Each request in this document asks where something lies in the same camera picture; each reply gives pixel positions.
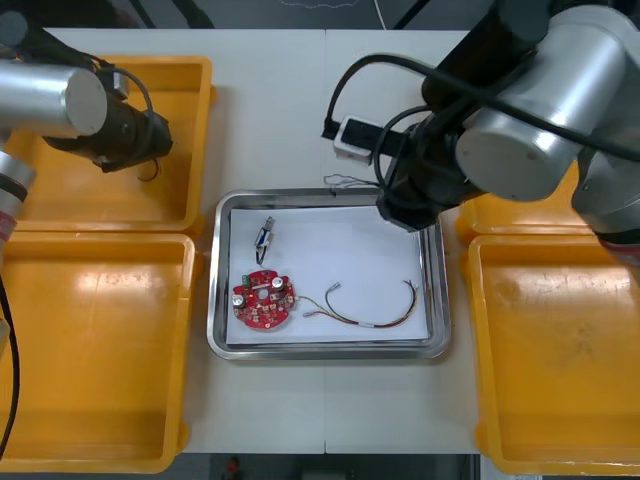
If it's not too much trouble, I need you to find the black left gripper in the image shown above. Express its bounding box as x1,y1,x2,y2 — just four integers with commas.
92,103,174,174

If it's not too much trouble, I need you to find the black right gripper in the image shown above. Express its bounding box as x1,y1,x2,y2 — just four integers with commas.
376,185,444,234

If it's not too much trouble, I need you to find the dark red black wire harness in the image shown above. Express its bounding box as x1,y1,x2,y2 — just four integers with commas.
137,157,163,183

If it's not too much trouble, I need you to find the yellow-orange plastic bin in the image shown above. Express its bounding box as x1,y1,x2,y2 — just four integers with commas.
460,233,640,477
455,163,597,244
0,231,203,475
3,54,218,234

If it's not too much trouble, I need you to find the solenoid with blue label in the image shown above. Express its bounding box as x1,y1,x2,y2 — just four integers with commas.
251,215,278,265

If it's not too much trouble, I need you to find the steel tray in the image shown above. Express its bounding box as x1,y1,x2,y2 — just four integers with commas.
206,188,454,366

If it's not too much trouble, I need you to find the round red circuit board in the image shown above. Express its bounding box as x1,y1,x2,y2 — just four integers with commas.
232,268,300,333

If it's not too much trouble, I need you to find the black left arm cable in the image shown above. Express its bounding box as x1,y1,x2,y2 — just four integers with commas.
113,66,157,132

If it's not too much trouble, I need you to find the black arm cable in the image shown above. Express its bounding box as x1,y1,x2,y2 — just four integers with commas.
321,53,640,191
113,66,157,132

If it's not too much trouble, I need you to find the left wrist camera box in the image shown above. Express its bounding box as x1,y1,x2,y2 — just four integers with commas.
109,69,132,99

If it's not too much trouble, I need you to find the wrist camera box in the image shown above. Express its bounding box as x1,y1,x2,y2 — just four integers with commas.
109,69,132,99
332,115,404,165

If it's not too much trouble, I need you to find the thin grey wire harness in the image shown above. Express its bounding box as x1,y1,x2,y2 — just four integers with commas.
323,173,382,194

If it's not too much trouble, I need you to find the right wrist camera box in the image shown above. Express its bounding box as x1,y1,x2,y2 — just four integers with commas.
332,115,404,165

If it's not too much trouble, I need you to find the red yellow black wire harness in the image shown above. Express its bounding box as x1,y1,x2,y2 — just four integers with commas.
297,280,422,330

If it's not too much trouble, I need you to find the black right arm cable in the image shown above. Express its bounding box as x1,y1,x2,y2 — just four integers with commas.
321,53,640,191

